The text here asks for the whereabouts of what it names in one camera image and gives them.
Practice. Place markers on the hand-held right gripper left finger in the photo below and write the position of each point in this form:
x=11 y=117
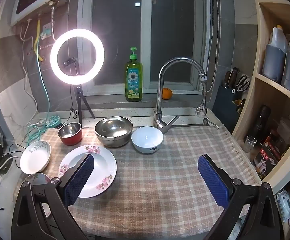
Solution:
x=78 y=177

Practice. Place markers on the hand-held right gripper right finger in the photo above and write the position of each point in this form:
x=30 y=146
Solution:
x=212 y=180

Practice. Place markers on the pink floral white plate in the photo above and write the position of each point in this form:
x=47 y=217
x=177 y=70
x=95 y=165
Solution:
x=102 y=165

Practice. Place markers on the small red steel bowl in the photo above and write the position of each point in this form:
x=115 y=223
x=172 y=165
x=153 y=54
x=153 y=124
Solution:
x=71 y=140

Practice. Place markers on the leaf print white plate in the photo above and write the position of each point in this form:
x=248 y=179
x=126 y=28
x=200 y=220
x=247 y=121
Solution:
x=34 y=158

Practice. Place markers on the large steel bowl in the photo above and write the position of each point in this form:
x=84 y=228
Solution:
x=113 y=130

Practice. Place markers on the patterned white plate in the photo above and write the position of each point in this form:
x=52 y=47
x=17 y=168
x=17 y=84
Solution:
x=38 y=177

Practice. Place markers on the small glass cup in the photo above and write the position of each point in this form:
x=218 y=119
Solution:
x=249 y=143

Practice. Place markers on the beige plaid cloth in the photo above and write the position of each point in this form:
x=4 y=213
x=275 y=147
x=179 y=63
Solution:
x=160 y=180

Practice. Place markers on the red and black box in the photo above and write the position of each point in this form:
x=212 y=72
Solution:
x=267 y=157

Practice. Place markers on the round teal power strip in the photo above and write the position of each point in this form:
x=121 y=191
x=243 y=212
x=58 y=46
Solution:
x=53 y=121

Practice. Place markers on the black tripod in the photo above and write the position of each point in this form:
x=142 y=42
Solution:
x=79 y=110

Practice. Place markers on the wet wipes pack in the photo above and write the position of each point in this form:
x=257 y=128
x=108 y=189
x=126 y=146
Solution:
x=284 y=205

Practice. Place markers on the tall dark bottle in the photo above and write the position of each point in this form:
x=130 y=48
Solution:
x=262 y=122

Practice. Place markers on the dark knife block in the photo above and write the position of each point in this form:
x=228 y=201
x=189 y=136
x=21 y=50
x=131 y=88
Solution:
x=226 y=105

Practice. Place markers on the white ceramic bowl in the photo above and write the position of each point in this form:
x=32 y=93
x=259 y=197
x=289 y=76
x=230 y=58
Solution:
x=147 y=137

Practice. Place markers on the chrome faucet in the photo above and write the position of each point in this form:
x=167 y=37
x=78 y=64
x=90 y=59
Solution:
x=158 y=120

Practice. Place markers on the orange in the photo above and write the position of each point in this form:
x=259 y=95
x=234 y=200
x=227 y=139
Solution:
x=167 y=93

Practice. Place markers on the black scissors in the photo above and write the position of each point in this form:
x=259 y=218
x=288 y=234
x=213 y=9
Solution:
x=239 y=85

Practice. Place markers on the green dish soap bottle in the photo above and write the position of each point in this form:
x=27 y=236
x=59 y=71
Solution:
x=133 y=80

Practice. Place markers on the black phone clamp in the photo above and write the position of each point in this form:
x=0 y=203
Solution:
x=69 y=62

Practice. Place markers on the window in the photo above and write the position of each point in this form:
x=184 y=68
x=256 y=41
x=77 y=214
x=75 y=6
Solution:
x=172 y=30

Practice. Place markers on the wooden shelf unit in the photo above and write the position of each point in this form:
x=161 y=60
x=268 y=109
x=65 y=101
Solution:
x=275 y=6

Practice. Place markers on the wall socket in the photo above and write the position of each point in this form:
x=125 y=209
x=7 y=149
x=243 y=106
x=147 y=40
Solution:
x=47 y=28

